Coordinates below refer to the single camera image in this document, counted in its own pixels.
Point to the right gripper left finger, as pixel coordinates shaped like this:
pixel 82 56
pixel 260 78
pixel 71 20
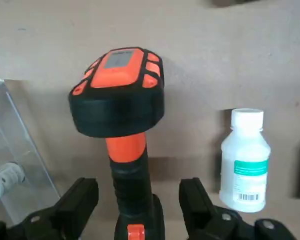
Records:
pixel 65 212

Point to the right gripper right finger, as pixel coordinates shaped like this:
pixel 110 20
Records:
pixel 202 212

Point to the clear acrylic stepped shelf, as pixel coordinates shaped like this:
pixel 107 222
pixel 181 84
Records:
pixel 17 140

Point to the small white-capped vial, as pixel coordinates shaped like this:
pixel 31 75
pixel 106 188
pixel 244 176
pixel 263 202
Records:
pixel 7 175

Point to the white medicine bottle green label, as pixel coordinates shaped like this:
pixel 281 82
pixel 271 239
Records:
pixel 242 155

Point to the orange black barcode scanner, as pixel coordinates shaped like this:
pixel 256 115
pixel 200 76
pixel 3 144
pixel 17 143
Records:
pixel 117 110

